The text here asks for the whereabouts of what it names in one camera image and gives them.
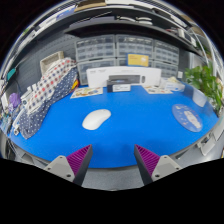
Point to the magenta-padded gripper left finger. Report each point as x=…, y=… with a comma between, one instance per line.
x=71, y=165

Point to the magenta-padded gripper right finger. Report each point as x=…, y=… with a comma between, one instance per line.
x=154, y=165

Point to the white computer mouse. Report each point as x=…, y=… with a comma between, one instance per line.
x=96, y=119

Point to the round blue printed mouse pad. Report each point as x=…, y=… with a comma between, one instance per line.
x=187, y=118

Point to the navy polka dot cloth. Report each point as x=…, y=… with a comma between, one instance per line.
x=36, y=120

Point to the printed picture card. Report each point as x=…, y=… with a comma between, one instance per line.
x=86, y=92
x=156, y=89

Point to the yellow plastic item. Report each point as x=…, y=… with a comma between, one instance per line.
x=75, y=84

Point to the white plant pot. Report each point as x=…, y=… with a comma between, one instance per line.
x=199, y=97

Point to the red blue checkered cloth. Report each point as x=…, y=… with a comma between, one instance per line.
x=50, y=83

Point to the small black box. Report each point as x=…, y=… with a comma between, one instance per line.
x=118, y=87

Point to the long white keyboard box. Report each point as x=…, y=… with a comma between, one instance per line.
x=100, y=76

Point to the green leafy plant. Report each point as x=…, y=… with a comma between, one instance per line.
x=201, y=80

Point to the yellow flat box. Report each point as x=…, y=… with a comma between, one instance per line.
x=138, y=60

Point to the white woven basket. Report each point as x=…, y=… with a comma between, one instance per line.
x=50, y=61

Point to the wall shelf with items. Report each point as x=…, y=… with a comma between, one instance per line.
x=110, y=23

